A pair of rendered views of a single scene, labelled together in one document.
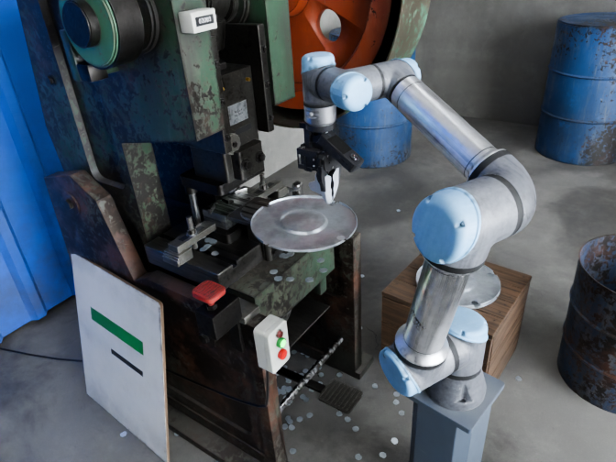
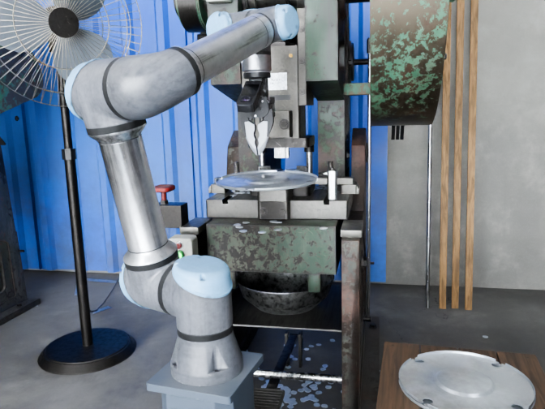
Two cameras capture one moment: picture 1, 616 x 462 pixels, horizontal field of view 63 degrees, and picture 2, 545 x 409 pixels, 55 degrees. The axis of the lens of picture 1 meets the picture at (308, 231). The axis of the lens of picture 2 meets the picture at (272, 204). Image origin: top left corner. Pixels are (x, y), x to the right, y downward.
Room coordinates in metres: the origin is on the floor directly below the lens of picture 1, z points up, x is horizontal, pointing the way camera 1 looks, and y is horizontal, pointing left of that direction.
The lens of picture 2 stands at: (0.57, -1.33, 0.98)
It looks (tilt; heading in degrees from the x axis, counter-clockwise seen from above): 10 degrees down; 65
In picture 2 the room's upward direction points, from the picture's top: 2 degrees counter-clockwise
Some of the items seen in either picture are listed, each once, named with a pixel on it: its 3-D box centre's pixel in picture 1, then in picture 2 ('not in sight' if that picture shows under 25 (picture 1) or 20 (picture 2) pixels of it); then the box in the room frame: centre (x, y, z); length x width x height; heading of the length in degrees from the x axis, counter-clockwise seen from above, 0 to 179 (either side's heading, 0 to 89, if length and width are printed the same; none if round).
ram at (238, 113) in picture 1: (226, 120); (278, 90); (1.32, 0.20, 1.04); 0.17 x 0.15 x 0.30; 53
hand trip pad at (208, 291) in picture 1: (210, 301); (164, 197); (0.94, 0.24, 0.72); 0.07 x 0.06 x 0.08; 53
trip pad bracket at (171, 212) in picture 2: (222, 330); (171, 231); (0.95, 0.23, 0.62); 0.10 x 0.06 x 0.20; 143
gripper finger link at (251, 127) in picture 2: (319, 188); (253, 137); (1.12, -0.04, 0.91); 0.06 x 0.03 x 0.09; 52
